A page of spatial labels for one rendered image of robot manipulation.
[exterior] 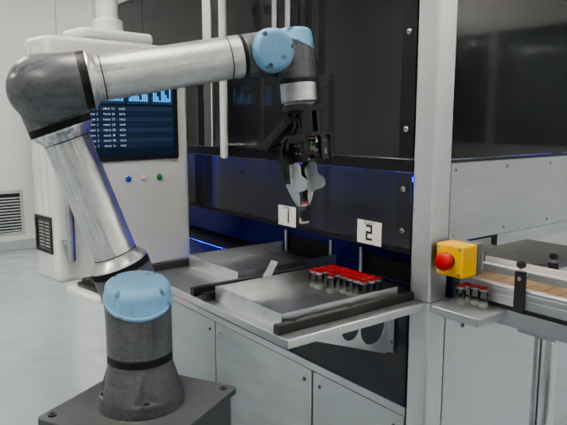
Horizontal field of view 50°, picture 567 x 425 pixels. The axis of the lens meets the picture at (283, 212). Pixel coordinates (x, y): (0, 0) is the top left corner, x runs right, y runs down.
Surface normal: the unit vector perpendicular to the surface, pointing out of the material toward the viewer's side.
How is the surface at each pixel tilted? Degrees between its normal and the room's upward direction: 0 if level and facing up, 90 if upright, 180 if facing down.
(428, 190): 90
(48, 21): 90
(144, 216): 90
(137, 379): 72
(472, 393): 90
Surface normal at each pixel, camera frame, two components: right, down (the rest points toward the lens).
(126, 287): 0.04, -0.96
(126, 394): -0.09, -0.15
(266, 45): 0.32, 0.15
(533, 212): 0.61, 0.12
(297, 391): -0.80, 0.09
